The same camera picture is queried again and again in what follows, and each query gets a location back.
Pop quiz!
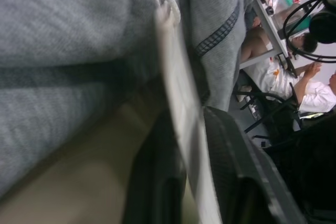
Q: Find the white jacket pull strap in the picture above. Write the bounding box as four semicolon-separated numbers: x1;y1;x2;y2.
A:
154;1;224;224

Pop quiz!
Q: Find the seated person in white shirt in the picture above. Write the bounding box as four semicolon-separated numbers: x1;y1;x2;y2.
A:
296;62;336;114

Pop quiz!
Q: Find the white background table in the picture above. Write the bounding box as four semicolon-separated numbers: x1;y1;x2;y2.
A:
240;0;291;69

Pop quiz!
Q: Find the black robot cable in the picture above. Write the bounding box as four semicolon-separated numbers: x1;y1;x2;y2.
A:
282;0;336;64

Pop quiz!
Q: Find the black round robot wrist collar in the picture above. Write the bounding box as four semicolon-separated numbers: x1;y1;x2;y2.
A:
309;11;336;44

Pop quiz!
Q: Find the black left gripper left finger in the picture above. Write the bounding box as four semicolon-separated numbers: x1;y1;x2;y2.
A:
122;113;202;224

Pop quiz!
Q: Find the dark-haired person in white shirt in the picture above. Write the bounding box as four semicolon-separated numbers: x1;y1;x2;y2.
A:
243;33;320;100

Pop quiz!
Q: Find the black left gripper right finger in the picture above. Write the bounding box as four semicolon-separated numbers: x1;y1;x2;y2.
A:
203;105;302;224

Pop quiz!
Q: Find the black office chair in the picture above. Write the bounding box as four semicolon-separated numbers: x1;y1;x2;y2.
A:
235;82;301;141

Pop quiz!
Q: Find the dark bulky object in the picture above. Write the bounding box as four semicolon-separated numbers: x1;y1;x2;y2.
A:
264;112;336;224

